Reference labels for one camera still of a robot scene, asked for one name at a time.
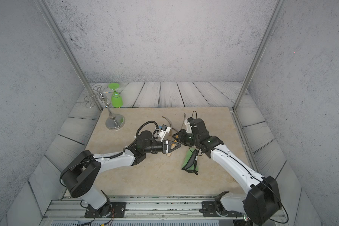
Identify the green fluffy rag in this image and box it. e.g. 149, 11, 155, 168
181, 148, 199, 175

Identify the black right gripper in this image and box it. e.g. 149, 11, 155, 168
172, 129, 201, 148

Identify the aluminium frame post right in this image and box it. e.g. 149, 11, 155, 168
233, 0, 286, 112

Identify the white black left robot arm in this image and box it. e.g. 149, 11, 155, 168
59, 131, 181, 210

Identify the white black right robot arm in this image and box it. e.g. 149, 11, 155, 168
172, 117, 282, 226

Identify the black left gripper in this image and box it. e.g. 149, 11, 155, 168
142, 140, 180, 155

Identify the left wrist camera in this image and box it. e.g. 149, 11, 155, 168
158, 124, 171, 142

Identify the aluminium frame post left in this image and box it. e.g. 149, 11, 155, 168
35, 0, 103, 111

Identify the sickle with wooden handle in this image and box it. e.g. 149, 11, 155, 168
163, 116, 179, 132

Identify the chrome glass rack stand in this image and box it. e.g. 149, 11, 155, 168
84, 85, 125, 131

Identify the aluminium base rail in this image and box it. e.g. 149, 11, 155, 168
40, 195, 255, 226

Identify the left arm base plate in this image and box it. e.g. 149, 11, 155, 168
84, 202, 127, 218

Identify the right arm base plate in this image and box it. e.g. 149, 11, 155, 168
199, 201, 243, 218

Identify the aluminium frame post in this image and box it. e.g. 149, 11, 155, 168
233, 0, 286, 112
35, 0, 103, 111

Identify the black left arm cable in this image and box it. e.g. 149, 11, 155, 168
135, 121, 159, 140

